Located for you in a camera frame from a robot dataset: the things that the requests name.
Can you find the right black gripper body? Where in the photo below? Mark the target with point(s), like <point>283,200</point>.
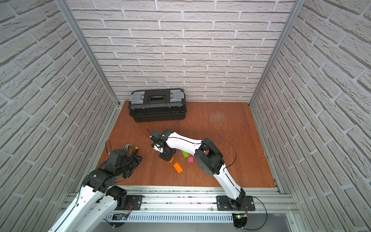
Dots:
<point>167,154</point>

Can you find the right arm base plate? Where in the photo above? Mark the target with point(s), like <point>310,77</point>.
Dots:
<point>225,203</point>

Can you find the green long lego brick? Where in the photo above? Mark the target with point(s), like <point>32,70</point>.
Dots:
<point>185,154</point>

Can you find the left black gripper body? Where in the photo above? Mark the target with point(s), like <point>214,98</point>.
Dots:
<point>133,158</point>

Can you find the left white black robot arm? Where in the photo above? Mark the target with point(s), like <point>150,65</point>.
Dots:
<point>99,195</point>

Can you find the black plastic toolbox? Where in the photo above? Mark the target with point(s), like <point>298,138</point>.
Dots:
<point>157,105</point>

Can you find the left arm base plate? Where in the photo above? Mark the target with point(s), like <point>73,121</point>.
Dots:
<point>128,202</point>

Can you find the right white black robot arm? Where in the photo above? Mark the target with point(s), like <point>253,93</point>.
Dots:
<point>208,157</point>

